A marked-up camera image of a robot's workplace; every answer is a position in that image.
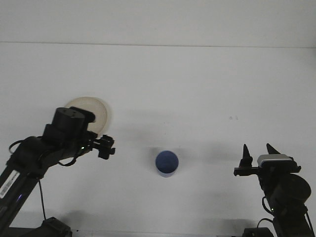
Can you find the pale blue cup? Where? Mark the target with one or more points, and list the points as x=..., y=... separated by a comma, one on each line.
x=166, y=161

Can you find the pale round plate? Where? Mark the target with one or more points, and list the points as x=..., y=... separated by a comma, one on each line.
x=101, y=111

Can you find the dark robot platform edge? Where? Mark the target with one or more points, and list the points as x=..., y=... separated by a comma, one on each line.
x=24, y=232

